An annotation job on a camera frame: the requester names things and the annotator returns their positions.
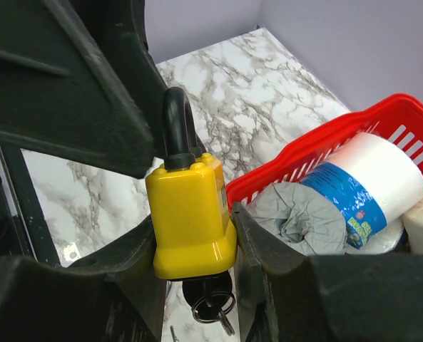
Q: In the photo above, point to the red plastic basket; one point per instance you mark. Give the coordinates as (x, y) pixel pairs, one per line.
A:
(398, 118)

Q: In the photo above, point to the key bunch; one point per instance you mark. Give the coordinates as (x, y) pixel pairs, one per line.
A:
(211, 299)

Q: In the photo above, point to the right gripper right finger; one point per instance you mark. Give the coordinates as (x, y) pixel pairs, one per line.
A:
(283, 295)

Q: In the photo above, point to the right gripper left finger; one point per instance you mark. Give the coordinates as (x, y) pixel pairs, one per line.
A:
(109, 295)

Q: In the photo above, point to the white blue paper roll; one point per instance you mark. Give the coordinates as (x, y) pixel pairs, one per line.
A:
(371, 182)

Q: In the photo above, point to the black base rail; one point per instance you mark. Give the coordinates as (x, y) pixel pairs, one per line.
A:
(23, 228)

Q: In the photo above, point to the dark silver key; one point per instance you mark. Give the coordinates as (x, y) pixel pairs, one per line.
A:
(173, 335)

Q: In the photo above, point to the yellow black padlock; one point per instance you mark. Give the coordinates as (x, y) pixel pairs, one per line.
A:
(187, 197)

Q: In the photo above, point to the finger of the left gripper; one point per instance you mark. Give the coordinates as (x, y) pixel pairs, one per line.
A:
(60, 96)
(118, 27)

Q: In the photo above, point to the grey roll front left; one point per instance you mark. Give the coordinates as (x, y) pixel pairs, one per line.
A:
(301, 218)

